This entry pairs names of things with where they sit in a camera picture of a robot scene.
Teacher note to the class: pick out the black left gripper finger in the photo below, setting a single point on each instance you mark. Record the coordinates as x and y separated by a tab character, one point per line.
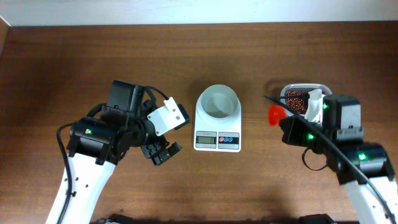
151	150
165	154

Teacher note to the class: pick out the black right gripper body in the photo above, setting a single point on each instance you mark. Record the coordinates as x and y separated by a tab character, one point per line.
296	130

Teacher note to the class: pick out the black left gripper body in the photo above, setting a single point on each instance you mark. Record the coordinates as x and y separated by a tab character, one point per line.
143	130

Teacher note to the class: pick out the white digital kitchen scale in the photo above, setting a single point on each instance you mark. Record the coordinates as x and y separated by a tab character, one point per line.
217	135

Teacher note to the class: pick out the red plastic scoop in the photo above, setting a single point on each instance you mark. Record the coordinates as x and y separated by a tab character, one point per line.
275	114

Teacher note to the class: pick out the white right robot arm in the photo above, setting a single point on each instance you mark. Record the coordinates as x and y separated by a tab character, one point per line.
364	169

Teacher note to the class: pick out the clear plastic food container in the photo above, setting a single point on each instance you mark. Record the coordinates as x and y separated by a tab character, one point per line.
304	87

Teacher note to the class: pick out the red adzuki beans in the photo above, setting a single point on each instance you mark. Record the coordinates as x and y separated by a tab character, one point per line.
297	100

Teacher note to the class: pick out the white round bowl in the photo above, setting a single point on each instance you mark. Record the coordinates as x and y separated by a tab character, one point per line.
219	102

